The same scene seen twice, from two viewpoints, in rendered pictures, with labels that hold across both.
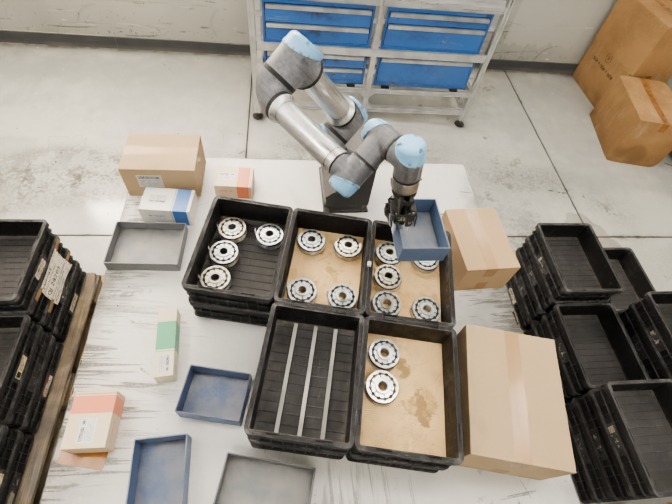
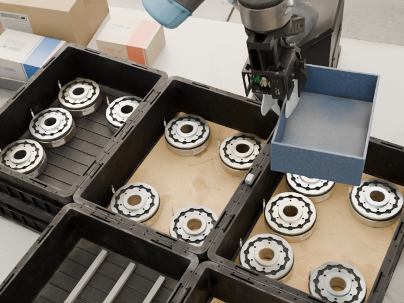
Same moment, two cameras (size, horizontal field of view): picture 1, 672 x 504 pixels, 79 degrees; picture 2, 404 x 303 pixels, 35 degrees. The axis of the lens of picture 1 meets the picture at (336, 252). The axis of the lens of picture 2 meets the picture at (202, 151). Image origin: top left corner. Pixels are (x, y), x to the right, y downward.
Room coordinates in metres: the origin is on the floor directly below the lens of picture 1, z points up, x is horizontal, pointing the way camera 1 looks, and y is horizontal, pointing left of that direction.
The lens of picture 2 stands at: (0.11, -0.50, 1.91)
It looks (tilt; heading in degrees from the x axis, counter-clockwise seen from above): 49 degrees down; 35
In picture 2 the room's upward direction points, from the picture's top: 7 degrees counter-clockwise
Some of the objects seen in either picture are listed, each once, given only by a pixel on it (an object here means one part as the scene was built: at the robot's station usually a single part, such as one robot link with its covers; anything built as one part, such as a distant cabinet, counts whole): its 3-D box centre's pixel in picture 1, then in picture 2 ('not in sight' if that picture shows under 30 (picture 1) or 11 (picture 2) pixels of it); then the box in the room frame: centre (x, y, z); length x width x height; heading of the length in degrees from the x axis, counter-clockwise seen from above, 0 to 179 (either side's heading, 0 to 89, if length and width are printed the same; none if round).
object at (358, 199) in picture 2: (426, 258); (376, 198); (0.92, -0.34, 0.86); 0.10 x 0.10 x 0.01
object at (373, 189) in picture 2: not in sight; (377, 196); (0.92, -0.34, 0.86); 0.05 x 0.05 x 0.01
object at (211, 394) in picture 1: (215, 394); not in sight; (0.32, 0.30, 0.74); 0.20 x 0.15 x 0.07; 91
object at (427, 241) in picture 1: (417, 229); (326, 121); (0.85, -0.24, 1.10); 0.20 x 0.15 x 0.07; 13
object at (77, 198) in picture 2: (326, 258); (186, 157); (0.80, 0.03, 0.92); 0.40 x 0.30 x 0.02; 2
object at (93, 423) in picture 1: (94, 421); not in sight; (0.18, 0.63, 0.74); 0.16 x 0.12 x 0.07; 12
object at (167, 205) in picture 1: (169, 206); (29, 59); (1.03, 0.72, 0.75); 0.20 x 0.12 x 0.09; 98
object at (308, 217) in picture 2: (388, 276); (290, 213); (0.81, -0.20, 0.86); 0.10 x 0.10 x 0.01
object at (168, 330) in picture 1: (167, 344); not in sight; (0.46, 0.51, 0.73); 0.24 x 0.06 x 0.06; 17
